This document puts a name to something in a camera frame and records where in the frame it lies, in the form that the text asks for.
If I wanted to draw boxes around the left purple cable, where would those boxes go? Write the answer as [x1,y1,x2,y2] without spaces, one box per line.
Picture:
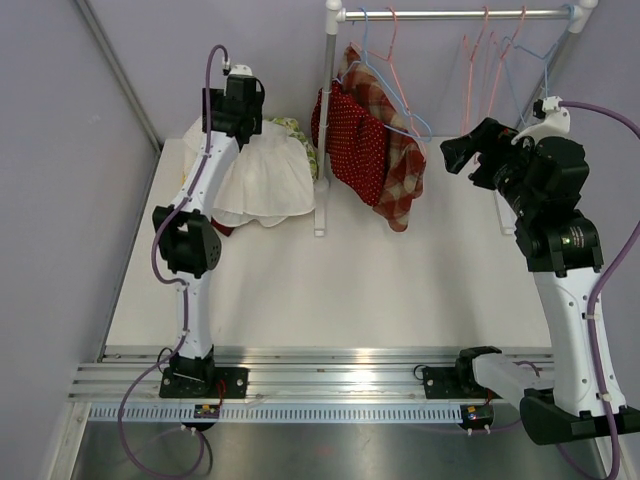
[117,44,232,474]

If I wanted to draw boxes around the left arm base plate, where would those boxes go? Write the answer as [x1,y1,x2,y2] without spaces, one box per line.
[159,367,249,400]

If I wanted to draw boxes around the aluminium mounting rail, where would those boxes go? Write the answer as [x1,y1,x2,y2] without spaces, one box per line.
[67,344,571,406]

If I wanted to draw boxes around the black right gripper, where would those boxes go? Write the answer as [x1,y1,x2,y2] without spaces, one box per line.
[442,118,540,219]

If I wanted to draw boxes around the red polka dot skirt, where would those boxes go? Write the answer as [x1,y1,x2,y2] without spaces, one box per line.
[325,80,388,207]

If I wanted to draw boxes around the pink wire hanger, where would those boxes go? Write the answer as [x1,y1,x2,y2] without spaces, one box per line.
[487,6,527,116]

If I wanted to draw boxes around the beige red plaid skirt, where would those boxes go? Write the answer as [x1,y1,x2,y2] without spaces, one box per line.
[338,46,426,233]

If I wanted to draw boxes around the white clothes rack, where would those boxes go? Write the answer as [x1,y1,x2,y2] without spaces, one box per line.
[314,0,599,238]

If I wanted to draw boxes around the dark red plaid skirt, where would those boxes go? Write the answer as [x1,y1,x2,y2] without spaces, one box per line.
[210,218,235,237]

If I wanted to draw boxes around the blue wire hanger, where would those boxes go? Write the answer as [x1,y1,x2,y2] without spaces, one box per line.
[501,4,576,131]

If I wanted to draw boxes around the white slotted cable duct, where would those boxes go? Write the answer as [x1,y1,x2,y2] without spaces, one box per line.
[89,403,462,424]

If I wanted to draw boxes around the white pleated skirt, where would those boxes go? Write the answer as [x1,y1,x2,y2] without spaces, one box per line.
[184,118,317,228]

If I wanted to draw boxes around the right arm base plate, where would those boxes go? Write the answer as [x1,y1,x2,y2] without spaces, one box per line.
[420,366,491,400]

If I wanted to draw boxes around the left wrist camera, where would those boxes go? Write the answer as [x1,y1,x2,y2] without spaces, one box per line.
[222,60,254,77]

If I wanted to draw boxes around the lemon print skirt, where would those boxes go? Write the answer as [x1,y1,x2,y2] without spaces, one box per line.
[264,115,321,184]

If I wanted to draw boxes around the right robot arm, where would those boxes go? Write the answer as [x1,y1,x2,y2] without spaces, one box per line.
[440,118,639,445]

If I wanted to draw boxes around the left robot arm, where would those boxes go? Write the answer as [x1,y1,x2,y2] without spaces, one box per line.
[152,70,265,401]

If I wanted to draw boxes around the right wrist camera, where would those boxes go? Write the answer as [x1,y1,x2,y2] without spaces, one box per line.
[511,96,571,145]

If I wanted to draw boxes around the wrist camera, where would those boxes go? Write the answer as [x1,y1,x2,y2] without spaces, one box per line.
[222,60,254,77]
[511,96,571,145]

